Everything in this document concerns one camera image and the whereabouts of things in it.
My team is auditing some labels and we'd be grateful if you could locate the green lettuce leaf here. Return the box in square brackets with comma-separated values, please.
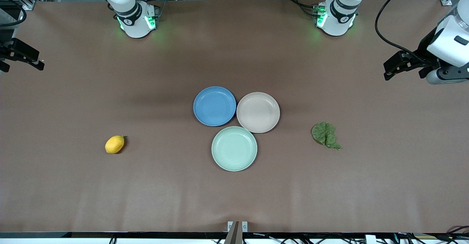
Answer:
[311, 122, 343, 151]

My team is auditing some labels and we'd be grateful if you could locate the yellow lemon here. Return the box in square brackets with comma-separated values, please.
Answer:
[105, 135, 125, 154]

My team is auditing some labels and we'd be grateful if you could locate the beige plate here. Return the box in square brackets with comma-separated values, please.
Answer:
[236, 92, 281, 133]

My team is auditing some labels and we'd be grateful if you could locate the brown table cover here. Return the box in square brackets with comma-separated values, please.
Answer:
[0, 0, 469, 234]

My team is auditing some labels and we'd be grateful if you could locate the light green plate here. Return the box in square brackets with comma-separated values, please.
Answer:
[211, 126, 258, 172]

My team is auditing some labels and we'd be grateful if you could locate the blue plate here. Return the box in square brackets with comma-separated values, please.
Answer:
[193, 86, 237, 127]

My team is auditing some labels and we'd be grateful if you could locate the metal table edge bracket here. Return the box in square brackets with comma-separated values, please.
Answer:
[224, 221, 248, 244]

